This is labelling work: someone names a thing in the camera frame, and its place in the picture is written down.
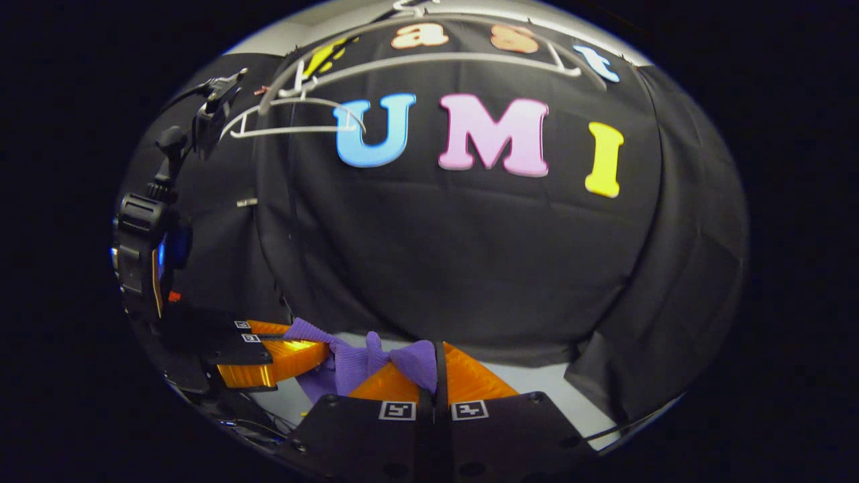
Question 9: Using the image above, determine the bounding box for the large white clothes hanger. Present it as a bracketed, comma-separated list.
[258, 0, 609, 118]

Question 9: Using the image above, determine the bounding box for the purple corduroy shirt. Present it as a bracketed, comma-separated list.
[282, 318, 440, 405]

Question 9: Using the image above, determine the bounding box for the small white clothes hanger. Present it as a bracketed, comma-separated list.
[221, 79, 368, 141]

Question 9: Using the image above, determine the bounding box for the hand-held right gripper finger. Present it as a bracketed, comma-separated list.
[436, 341, 598, 483]
[289, 364, 437, 483]

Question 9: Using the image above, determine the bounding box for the black backdrop cloth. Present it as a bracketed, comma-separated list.
[117, 13, 749, 430]

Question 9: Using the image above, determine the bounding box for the black cable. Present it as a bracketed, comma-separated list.
[221, 392, 299, 443]

